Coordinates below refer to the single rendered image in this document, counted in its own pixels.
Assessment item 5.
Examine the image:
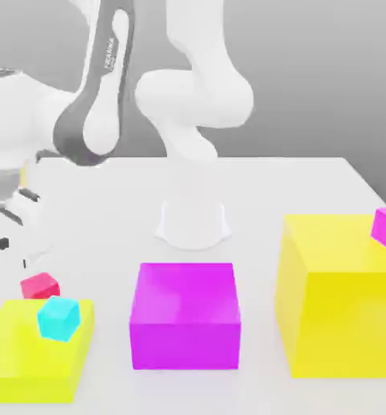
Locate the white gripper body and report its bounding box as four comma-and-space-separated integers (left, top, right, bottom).
0, 195, 55, 260

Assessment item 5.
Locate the small red cube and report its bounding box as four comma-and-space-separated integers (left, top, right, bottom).
19, 272, 61, 300

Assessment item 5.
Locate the small cyan cube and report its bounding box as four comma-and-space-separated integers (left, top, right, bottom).
36, 295, 81, 344

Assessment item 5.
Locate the large lime yellow box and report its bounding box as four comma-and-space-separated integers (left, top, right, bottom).
0, 298, 96, 405

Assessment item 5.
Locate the large magenta box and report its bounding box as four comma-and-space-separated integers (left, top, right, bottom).
128, 262, 242, 371

